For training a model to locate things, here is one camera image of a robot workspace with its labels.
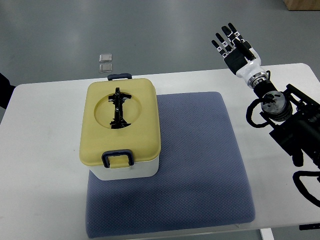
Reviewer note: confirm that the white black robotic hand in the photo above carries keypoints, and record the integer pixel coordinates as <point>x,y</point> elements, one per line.
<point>239,56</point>

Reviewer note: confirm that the yellow storage box lid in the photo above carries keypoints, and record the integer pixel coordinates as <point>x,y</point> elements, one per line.
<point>120,124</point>

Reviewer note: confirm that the cardboard box corner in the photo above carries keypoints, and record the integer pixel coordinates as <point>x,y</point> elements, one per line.
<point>302,5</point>

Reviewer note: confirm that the white storage box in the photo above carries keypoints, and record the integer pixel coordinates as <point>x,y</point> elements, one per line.
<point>138,170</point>

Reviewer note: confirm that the blue fabric cushion mat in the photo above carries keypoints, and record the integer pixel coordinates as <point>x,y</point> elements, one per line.
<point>201,180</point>

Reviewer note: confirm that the upper metal floor plate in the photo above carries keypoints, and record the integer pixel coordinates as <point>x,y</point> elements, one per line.
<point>105,57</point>

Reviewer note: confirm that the white table leg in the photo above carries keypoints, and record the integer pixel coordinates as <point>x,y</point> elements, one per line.
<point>266,234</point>

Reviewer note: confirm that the dark object left edge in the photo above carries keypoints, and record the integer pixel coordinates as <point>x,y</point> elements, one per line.
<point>6,91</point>

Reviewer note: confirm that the black bracket under table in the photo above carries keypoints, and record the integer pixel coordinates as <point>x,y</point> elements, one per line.
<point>305,227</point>

